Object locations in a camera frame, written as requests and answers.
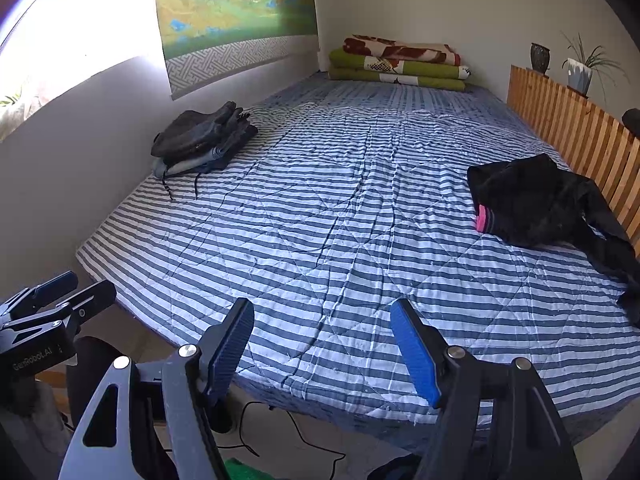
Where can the dark ceramic vase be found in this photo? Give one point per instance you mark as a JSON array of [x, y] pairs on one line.
[[540, 57]]

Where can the landscape wall poster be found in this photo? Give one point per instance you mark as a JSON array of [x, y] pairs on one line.
[[225, 5]]

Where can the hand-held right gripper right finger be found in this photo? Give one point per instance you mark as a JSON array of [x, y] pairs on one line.
[[415, 360]]

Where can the wooden slatted headboard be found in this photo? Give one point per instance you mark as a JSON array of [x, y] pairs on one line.
[[550, 110]]

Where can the blue black shoe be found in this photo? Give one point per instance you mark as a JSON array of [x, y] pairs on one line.
[[400, 467]]

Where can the grey checked pants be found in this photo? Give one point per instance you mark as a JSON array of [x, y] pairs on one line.
[[190, 130]]

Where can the folded red floral blanket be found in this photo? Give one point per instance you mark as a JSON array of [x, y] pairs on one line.
[[400, 50]]

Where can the potted plant blue white pot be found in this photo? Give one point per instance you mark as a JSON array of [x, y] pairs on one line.
[[580, 77]]

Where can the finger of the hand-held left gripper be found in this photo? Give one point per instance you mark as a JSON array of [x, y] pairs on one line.
[[95, 300], [55, 286]]

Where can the bright window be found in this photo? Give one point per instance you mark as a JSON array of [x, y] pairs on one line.
[[75, 10]]

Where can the black bundled cloth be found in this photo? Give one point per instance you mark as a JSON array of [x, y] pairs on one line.
[[632, 122]]

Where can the blue white striped quilt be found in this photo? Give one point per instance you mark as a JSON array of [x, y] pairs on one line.
[[325, 210]]

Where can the black garment pink trim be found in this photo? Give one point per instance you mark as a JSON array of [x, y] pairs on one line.
[[540, 200]]

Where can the folded dark clothes pile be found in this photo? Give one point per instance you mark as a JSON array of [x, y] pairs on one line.
[[210, 161]]

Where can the green fluffy cloth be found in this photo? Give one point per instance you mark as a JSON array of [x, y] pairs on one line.
[[240, 470]]

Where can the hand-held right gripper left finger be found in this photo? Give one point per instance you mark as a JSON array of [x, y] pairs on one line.
[[230, 355]]

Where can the folded green quilt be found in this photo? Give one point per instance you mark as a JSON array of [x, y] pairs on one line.
[[350, 74], [350, 58]]

